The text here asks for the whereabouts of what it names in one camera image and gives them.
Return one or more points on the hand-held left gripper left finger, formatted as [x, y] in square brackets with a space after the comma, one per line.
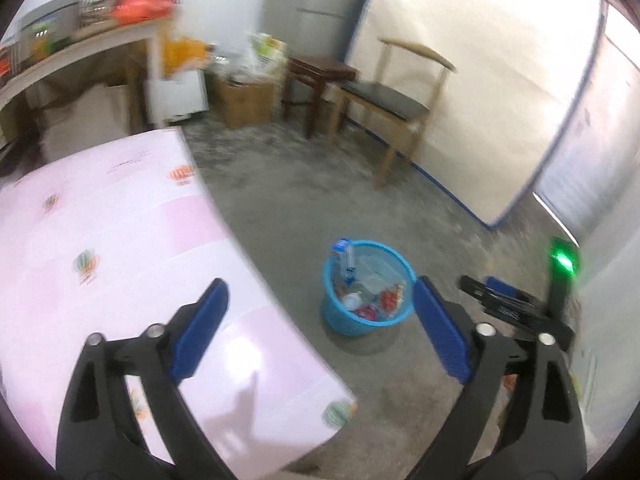
[200, 330]

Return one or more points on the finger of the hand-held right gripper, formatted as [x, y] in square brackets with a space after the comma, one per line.
[477, 287]
[502, 287]

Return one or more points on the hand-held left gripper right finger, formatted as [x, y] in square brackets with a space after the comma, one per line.
[440, 325]

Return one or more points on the red snack packet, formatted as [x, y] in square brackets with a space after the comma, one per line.
[392, 297]

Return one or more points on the small red wrapper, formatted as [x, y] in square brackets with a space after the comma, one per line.
[369, 313]

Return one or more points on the white round lid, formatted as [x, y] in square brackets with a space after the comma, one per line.
[351, 302]

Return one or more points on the blue plastic wastebasket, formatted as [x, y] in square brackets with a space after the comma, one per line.
[342, 324]

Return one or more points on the blue white carton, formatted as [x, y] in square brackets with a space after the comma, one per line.
[345, 260]

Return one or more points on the pink printed tablecloth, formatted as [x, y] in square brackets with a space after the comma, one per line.
[125, 235]

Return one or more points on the white mattress blue trim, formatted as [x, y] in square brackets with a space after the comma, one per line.
[490, 85]

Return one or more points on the wooden chair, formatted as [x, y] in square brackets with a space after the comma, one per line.
[385, 97]

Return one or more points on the white low cabinet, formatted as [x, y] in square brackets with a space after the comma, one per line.
[185, 95]

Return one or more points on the large cardboard box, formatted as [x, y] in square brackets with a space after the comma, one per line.
[85, 120]

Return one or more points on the white support leg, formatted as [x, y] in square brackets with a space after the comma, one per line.
[156, 85]

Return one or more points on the dark wooden stool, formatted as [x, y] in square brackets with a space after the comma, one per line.
[322, 67]

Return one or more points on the orange plastic bag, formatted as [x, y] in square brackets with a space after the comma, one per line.
[182, 52]

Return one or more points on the white green plastic bag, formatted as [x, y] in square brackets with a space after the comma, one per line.
[265, 50]

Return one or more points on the long counter shelf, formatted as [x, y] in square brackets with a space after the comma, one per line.
[75, 57]

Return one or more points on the grey metal appliance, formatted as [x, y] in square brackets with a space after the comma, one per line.
[50, 15]

